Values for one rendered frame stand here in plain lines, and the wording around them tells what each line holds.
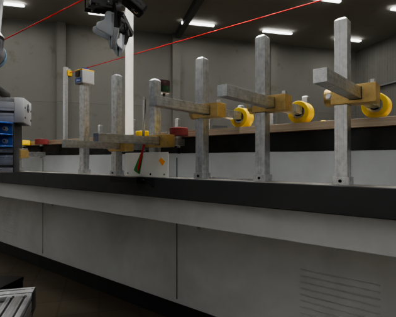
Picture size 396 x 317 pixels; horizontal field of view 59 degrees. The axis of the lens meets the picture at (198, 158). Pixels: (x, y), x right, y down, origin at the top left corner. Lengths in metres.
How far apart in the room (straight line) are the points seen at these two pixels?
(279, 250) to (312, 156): 0.37
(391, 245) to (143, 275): 1.23
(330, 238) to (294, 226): 0.11
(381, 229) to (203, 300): 0.89
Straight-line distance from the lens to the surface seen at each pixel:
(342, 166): 1.04
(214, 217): 1.28
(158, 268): 1.81
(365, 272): 1.30
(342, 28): 1.10
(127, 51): 3.21
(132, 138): 1.31
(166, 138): 1.39
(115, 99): 1.65
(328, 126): 1.26
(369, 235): 1.06
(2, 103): 1.45
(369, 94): 1.03
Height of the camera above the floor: 0.77
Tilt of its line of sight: level
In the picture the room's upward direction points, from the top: straight up
